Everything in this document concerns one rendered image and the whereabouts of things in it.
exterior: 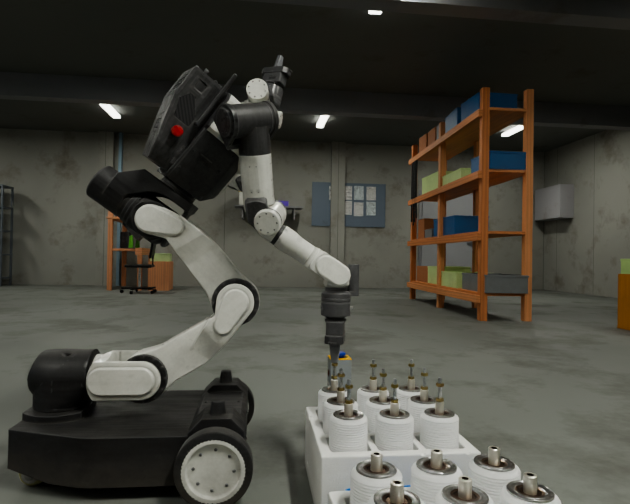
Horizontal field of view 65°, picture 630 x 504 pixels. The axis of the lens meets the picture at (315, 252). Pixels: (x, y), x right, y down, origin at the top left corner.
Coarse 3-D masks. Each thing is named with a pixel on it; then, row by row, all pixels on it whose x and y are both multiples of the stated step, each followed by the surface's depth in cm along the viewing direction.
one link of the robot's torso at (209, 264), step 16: (144, 208) 143; (160, 208) 144; (144, 224) 143; (160, 224) 143; (176, 224) 144; (192, 224) 145; (176, 240) 145; (192, 240) 145; (208, 240) 147; (192, 256) 147; (208, 256) 148; (224, 256) 149; (192, 272) 148; (208, 272) 148; (224, 272) 149; (240, 272) 158; (208, 288) 148; (256, 288) 155; (256, 304) 148
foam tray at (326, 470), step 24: (312, 408) 152; (312, 432) 134; (312, 456) 133; (336, 456) 115; (360, 456) 116; (384, 456) 117; (408, 456) 117; (456, 456) 118; (312, 480) 132; (336, 480) 115; (408, 480) 117
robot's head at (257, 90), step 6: (258, 78) 151; (252, 84) 151; (258, 84) 151; (264, 84) 151; (246, 90) 151; (252, 90) 151; (258, 90) 151; (264, 90) 151; (252, 96) 151; (258, 96) 151; (264, 96) 151; (246, 102) 154; (252, 102) 154; (258, 102) 153
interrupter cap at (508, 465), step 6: (480, 456) 98; (486, 456) 98; (474, 462) 96; (480, 462) 95; (486, 462) 96; (504, 462) 96; (510, 462) 96; (486, 468) 93; (492, 468) 92; (498, 468) 93; (504, 468) 93; (510, 468) 92
